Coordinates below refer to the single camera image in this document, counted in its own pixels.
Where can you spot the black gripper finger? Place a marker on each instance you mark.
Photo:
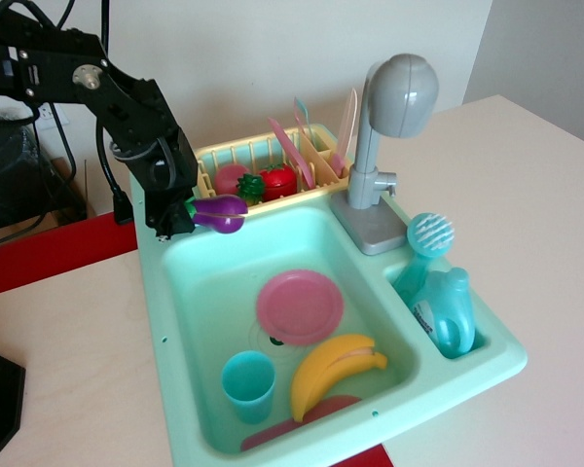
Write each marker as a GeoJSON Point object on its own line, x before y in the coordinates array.
{"type": "Point", "coordinates": [173, 219]}

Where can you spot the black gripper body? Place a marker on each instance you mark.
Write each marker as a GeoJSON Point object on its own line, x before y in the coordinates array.
{"type": "Point", "coordinates": [166, 170]}

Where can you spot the purple toy eggplant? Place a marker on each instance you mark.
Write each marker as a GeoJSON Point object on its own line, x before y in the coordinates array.
{"type": "Point", "coordinates": [223, 214]}

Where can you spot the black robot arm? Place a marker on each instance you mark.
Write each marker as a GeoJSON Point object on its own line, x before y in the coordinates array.
{"type": "Point", "coordinates": [42, 63]}

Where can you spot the pink plate in rack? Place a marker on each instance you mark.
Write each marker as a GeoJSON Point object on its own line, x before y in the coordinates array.
{"type": "Point", "coordinates": [291, 150]}

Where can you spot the pink toy plate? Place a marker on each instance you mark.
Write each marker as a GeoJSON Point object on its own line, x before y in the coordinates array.
{"type": "Point", "coordinates": [300, 307]}

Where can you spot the pink toy cup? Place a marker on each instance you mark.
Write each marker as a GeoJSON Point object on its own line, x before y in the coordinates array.
{"type": "Point", "coordinates": [226, 178]}

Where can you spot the toy pineapple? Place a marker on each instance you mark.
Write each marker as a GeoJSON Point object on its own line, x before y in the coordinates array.
{"type": "Point", "coordinates": [251, 188]}

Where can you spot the yellow dish rack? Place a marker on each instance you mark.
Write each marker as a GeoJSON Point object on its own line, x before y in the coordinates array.
{"type": "Point", "coordinates": [256, 152]}

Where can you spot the red toy tomato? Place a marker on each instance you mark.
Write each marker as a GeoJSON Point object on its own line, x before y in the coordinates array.
{"type": "Point", "coordinates": [279, 181]}

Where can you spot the teal and pink utensil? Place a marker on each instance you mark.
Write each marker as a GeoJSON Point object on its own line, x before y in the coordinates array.
{"type": "Point", "coordinates": [301, 114]}

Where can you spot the black bag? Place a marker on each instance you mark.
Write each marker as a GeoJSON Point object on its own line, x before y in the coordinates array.
{"type": "Point", "coordinates": [36, 191]}

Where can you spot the mint green toy sink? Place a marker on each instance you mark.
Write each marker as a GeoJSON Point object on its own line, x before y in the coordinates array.
{"type": "Point", "coordinates": [201, 291]}

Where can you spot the pink toy knife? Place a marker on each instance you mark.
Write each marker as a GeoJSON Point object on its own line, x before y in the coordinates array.
{"type": "Point", "coordinates": [347, 123]}

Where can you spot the teal toy cup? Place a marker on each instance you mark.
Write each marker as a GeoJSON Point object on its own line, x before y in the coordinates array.
{"type": "Point", "coordinates": [248, 381]}

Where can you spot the yellow toy banana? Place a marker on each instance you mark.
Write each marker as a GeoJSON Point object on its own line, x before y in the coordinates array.
{"type": "Point", "coordinates": [329, 363]}

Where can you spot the grey toy faucet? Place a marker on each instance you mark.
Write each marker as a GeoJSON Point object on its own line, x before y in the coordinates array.
{"type": "Point", "coordinates": [398, 99]}

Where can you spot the teal dish brush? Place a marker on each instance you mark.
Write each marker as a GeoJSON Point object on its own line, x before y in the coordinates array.
{"type": "Point", "coordinates": [430, 236]}

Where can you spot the teal detergent bottle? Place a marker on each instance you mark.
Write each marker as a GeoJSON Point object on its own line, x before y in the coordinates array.
{"type": "Point", "coordinates": [443, 308]}

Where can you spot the white wall outlet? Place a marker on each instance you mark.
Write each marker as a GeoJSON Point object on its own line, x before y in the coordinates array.
{"type": "Point", "coordinates": [49, 115]}

